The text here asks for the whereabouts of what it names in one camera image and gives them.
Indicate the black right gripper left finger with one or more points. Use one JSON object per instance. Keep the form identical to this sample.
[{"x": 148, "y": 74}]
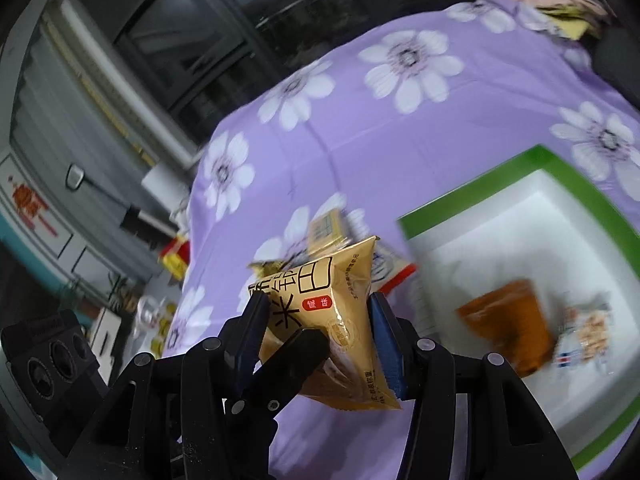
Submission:
[{"x": 187, "y": 417}]

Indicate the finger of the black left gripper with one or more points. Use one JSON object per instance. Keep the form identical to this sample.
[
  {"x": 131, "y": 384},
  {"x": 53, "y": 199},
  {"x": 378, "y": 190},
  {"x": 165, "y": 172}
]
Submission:
[{"x": 280, "y": 374}]

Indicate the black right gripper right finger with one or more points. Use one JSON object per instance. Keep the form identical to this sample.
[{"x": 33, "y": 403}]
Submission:
[{"x": 471, "y": 417}]

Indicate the orange snack packet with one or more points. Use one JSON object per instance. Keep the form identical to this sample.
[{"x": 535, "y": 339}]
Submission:
[{"x": 510, "y": 318}]

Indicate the white popcorn snack packet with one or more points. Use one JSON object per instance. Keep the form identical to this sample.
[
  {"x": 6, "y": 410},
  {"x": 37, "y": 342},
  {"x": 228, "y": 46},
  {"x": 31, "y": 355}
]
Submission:
[{"x": 585, "y": 336}]

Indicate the gold rice cracker packet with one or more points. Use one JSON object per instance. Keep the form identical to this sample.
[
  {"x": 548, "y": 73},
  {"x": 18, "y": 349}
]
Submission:
[{"x": 330, "y": 294}]

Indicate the gold foil snack packet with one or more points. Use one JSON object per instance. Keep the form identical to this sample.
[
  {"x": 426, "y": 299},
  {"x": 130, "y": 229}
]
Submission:
[{"x": 264, "y": 268}]

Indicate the yellow cracker biscuit pack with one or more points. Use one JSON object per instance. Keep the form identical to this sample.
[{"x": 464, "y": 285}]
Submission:
[{"x": 327, "y": 233}]

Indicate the yellow red gift bag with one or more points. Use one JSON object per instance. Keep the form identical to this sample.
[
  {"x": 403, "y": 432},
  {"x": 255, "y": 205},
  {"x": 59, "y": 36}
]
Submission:
[{"x": 175, "y": 257}]

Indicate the white blue red snack bar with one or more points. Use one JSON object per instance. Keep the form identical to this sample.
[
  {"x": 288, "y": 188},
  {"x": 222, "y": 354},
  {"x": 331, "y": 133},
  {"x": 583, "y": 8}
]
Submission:
[{"x": 389, "y": 269}]

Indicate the green white cardboard box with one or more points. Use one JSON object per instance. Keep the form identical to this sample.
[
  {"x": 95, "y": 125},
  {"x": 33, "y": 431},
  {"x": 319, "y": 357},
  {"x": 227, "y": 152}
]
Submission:
[{"x": 538, "y": 218}]

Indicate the white paper roll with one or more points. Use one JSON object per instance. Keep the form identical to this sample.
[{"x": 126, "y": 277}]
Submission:
[{"x": 166, "y": 187}]

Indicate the purple floral tablecloth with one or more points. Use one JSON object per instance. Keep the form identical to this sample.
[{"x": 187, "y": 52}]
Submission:
[{"x": 383, "y": 125}]

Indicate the dark framed window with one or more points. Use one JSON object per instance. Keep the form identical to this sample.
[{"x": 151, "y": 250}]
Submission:
[{"x": 199, "y": 60}]

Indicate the dark grey sofa cushion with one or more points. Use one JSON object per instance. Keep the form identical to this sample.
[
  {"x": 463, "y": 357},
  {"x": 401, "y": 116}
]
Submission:
[{"x": 617, "y": 61}]

